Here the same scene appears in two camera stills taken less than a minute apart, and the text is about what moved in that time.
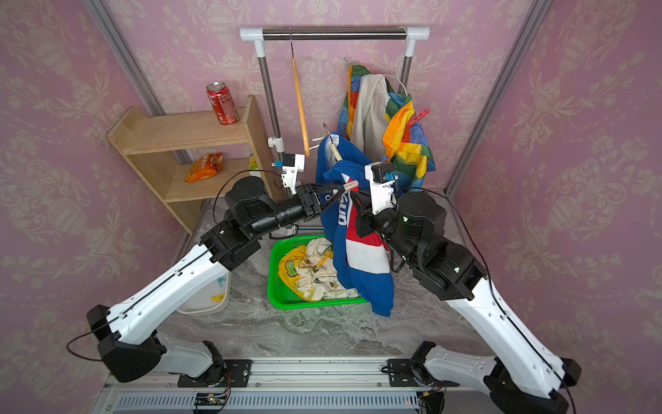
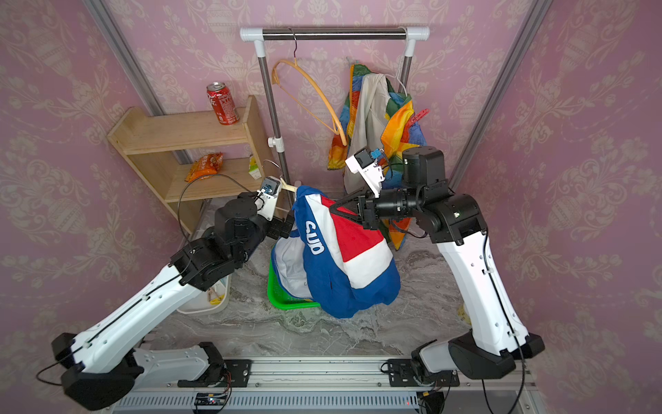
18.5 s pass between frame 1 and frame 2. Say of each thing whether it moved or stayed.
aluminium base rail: stayed
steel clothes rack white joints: stayed
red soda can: stayed
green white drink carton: stayed
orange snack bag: stayed
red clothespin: stayed
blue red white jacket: moved
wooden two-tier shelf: stayed
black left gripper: moved
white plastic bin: stayed
